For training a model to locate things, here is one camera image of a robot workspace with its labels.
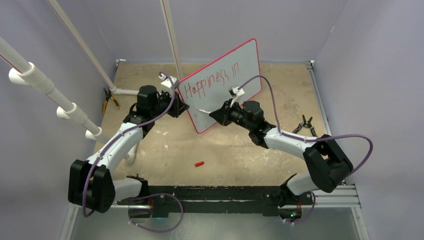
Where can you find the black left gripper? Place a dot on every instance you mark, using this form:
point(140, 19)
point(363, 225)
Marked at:
point(178, 106)

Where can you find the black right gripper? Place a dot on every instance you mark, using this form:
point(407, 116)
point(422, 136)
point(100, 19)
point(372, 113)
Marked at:
point(222, 115)

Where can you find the red whiteboard marker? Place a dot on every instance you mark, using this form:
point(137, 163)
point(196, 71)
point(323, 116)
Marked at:
point(204, 111)

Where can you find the red framed whiteboard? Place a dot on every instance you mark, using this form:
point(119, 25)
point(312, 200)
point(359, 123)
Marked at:
point(208, 88)

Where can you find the red marker cap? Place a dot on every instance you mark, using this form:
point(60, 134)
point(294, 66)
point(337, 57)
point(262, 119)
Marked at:
point(198, 164)

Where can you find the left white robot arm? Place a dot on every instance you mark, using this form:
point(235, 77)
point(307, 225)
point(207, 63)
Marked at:
point(91, 185)

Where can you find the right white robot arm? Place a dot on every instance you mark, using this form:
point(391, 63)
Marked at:
point(327, 164)

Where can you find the black spring clamp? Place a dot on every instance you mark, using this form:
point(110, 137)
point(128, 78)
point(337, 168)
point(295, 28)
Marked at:
point(306, 123)

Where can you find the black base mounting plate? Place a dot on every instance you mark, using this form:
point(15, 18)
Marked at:
point(263, 200)

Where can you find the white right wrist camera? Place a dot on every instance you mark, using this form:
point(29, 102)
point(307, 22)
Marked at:
point(236, 93)

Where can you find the yellow handled pliers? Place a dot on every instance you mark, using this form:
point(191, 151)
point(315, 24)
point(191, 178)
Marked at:
point(109, 97)

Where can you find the white pvc pipe frame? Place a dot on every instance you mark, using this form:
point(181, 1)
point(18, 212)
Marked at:
point(25, 73)

